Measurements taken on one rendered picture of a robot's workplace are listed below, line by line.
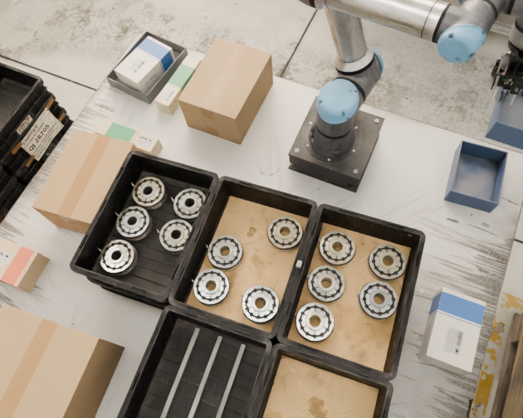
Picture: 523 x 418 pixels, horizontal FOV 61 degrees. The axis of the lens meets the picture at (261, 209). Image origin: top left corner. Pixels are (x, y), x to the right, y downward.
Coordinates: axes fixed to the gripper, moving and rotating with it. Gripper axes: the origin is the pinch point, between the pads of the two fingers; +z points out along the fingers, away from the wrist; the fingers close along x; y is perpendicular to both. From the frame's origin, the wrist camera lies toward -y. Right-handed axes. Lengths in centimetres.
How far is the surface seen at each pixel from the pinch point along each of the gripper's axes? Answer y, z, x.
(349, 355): 72, 27, -13
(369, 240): 40, 26, -20
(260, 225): 49, 22, -51
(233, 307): 74, 22, -46
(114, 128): 35, 19, -117
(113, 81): 17, 19, -131
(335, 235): 43, 22, -29
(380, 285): 52, 24, -12
